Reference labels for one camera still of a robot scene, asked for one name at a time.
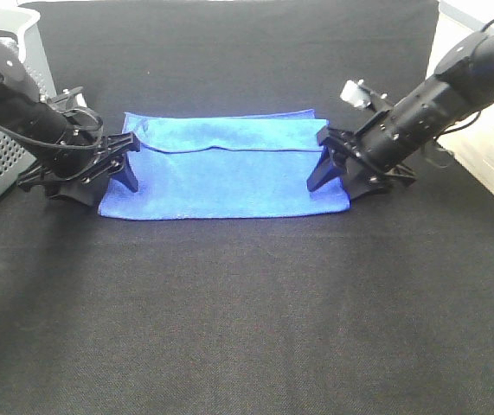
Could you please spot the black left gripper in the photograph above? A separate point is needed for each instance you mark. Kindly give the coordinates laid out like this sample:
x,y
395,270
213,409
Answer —
x,y
83,174

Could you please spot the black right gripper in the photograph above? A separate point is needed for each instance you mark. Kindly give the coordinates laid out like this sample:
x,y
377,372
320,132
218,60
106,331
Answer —
x,y
342,158

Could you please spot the blue microfiber towel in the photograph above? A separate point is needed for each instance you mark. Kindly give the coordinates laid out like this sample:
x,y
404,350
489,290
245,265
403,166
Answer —
x,y
252,166

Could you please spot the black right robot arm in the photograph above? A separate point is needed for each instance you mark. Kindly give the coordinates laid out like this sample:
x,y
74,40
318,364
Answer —
x,y
371,159

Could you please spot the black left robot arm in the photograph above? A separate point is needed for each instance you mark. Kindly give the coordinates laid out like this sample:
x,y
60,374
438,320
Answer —
x,y
27,117

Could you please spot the grey perforated plastic basket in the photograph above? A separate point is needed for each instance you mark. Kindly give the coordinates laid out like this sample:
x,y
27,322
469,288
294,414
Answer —
x,y
22,23

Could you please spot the black table cloth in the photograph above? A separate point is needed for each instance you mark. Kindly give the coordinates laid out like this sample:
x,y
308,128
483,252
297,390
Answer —
x,y
385,309

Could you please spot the white plastic storage box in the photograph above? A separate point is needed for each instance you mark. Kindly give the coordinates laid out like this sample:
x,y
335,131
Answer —
x,y
473,147

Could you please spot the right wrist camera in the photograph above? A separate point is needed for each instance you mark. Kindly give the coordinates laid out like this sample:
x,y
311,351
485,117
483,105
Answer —
x,y
360,96

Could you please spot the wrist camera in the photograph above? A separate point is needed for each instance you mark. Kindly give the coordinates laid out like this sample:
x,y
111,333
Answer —
x,y
68,99
360,96

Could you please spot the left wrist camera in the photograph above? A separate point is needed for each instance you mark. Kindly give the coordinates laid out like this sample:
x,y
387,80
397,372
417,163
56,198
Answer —
x,y
68,99

